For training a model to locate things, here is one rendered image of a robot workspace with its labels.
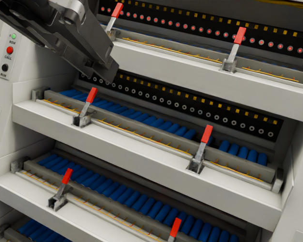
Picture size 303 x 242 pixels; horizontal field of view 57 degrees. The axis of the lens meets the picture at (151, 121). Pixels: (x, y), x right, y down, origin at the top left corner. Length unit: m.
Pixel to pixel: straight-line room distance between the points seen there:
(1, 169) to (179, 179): 0.45
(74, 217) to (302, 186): 0.45
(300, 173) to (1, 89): 0.65
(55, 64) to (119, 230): 0.45
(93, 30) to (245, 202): 0.38
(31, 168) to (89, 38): 0.55
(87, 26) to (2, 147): 0.53
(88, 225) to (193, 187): 0.25
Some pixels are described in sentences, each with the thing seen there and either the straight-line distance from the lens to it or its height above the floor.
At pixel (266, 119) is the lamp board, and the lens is 0.66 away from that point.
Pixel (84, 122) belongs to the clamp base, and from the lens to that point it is 0.63.
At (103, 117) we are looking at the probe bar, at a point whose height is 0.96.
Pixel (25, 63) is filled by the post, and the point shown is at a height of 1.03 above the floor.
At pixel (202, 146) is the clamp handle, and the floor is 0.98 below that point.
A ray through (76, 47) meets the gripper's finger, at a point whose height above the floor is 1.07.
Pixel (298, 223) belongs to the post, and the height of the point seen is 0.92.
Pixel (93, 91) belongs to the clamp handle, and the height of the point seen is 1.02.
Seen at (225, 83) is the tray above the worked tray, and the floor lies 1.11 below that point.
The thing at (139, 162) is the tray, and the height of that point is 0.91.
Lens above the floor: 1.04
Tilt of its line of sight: 4 degrees down
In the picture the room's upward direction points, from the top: 18 degrees clockwise
